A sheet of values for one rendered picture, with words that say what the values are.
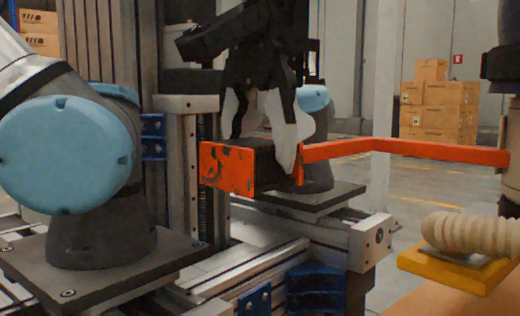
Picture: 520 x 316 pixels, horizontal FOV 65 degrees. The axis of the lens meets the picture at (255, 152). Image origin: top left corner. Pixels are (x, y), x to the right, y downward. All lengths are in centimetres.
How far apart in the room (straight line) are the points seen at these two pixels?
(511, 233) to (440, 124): 719
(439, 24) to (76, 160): 1031
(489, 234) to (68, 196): 40
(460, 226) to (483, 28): 988
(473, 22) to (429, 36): 93
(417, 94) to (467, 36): 296
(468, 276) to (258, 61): 32
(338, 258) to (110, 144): 59
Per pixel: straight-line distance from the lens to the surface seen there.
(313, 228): 89
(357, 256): 86
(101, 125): 40
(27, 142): 41
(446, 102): 758
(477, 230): 46
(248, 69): 46
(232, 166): 43
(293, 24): 49
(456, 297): 75
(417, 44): 1067
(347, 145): 59
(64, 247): 59
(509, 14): 57
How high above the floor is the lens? 127
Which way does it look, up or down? 9 degrees down
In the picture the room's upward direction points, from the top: straight up
